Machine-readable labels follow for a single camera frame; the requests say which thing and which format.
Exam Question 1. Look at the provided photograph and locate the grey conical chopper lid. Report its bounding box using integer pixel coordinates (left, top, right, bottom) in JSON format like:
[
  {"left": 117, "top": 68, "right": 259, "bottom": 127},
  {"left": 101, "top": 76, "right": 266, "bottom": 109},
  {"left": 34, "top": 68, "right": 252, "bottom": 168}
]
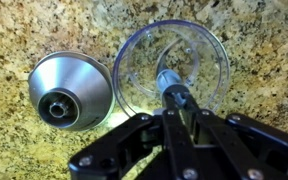
[{"left": 27, "top": 50, "right": 116, "bottom": 132}]

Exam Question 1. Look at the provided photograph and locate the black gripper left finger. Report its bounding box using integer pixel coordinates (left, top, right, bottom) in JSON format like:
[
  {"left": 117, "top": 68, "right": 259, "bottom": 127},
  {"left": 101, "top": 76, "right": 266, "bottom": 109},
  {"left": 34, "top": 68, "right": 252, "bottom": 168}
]
[{"left": 68, "top": 84, "right": 198, "bottom": 180}]

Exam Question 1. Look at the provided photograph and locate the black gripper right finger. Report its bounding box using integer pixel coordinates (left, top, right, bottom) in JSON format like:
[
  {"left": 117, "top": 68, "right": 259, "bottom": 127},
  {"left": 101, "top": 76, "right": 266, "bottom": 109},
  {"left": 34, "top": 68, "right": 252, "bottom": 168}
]
[{"left": 183, "top": 92, "right": 288, "bottom": 180}]

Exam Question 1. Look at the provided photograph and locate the clear plastic chopper bowl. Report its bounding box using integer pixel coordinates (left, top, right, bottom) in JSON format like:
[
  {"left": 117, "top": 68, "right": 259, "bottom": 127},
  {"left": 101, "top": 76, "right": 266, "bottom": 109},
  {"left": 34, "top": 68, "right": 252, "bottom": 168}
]
[{"left": 111, "top": 19, "right": 232, "bottom": 118}]

